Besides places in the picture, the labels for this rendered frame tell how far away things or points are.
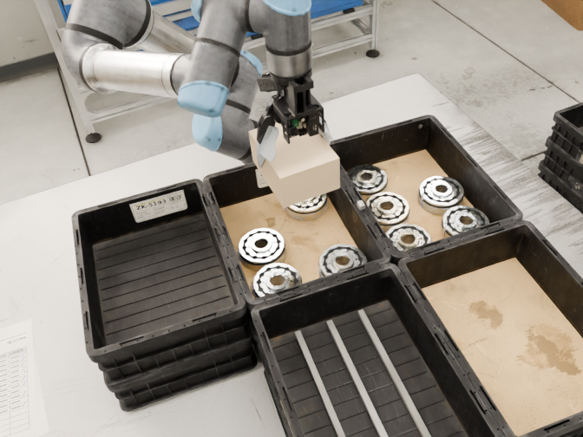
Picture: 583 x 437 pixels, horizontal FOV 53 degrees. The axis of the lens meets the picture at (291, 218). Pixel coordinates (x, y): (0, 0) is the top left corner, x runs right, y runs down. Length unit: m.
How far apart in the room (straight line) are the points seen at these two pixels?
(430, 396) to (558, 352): 0.26
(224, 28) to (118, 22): 0.37
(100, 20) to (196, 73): 0.36
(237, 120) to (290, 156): 0.45
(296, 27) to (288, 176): 0.27
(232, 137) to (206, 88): 0.59
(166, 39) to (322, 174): 0.50
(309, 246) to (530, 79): 2.37
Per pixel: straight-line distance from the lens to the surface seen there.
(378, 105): 1.95
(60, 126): 3.43
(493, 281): 1.29
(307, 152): 1.10
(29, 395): 1.42
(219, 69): 0.95
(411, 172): 1.51
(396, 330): 1.19
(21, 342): 1.51
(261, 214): 1.40
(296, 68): 0.97
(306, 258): 1.30
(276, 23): 0.93
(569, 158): 2.20
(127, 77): 1.10
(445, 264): 1.23
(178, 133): 3.12
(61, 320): 1.51
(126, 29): 1.30
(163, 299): 1.29
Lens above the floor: 1.82
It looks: 46 degrees down
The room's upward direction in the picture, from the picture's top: 6 degrees counter-clockwise
